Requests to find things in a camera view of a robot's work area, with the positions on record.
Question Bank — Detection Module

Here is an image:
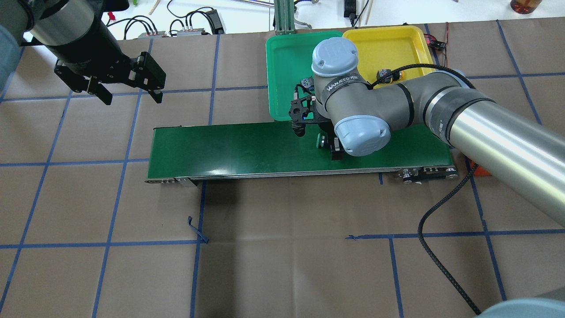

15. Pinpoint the aluminium frame post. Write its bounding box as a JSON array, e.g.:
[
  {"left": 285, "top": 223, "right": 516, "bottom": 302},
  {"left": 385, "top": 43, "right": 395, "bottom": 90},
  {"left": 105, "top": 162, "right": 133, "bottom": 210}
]
[{"left": 274, "top": 0, "right": 297, "bottom": 35}]

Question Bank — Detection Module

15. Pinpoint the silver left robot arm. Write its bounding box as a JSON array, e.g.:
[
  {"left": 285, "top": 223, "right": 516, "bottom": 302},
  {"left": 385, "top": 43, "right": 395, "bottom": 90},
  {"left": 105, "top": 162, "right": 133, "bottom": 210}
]
[{"left": 0, "top": 0, "right": 166, "bottom": 105}]

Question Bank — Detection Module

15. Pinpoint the yellow plastic tray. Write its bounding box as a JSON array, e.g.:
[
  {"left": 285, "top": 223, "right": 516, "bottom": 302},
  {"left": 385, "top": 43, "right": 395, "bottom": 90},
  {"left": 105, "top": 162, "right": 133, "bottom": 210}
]
[{"left": 343, "top": 26, "right": 434, "bottom": 83}]

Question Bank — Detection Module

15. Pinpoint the brown drink bottle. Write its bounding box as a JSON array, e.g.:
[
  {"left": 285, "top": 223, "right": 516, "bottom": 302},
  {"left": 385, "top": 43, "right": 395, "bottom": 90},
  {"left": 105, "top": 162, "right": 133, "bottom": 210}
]
[{"left": 510, "top": 0, "right": 542, "bottom": 15}]

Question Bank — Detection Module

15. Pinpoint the yellow push button switch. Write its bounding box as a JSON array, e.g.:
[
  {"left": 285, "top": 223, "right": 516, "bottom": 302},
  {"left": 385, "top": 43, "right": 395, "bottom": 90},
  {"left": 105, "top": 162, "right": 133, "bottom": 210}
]
[{"left": 376, "top": 69, "right": 404, "bottom": 85}]

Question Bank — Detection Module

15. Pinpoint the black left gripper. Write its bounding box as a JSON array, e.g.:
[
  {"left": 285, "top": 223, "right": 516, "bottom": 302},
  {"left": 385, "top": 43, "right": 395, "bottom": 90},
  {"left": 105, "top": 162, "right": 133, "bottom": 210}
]
[{"left": 54, "top": 31, "right": 167, "bottom": 105}]

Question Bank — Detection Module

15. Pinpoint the green push button switch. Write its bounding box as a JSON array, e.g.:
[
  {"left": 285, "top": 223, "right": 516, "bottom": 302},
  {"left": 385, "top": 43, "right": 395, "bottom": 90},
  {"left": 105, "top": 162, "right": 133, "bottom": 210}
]
[
  {"left": 299, "top": 76, "right": 315, "bottom": 93},
  {"left": 316, "top": 133, "right": 339, "bottom": 151}
]

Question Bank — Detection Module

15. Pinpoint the green conveyor belt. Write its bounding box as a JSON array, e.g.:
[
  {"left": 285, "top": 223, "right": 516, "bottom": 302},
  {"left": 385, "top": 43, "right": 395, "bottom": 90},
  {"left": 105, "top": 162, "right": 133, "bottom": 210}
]
[{"left": 146, "top": 121, "right": 458, "bottom": 186}]

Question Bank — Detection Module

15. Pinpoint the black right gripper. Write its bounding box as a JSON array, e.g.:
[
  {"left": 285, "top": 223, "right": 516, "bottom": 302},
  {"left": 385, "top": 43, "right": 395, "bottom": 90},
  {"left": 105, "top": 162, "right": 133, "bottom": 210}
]
[{"left": 288, "top": 84, "right": 345, "bottom": 161}]

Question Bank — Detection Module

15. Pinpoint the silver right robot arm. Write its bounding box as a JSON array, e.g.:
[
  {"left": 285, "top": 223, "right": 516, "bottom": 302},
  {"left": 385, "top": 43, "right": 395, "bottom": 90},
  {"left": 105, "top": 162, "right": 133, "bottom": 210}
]
[{"left": 288, "top": 38, "right": 565, "bottom": 318}]

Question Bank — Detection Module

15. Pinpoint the orange 4680 cylinder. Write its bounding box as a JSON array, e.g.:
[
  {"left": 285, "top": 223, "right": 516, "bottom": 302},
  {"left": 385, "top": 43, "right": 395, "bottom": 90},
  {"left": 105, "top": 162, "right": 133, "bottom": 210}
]
[{"left": 469, "top": 161, "right": 492, "bottom": 177}]

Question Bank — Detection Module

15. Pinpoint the green plastic tray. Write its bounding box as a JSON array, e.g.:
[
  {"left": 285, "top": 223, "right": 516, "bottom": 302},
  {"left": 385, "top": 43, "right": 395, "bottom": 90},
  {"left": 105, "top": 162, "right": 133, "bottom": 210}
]
[{"left": 266, "top": 30, "right": 342, "bottom": 121}]

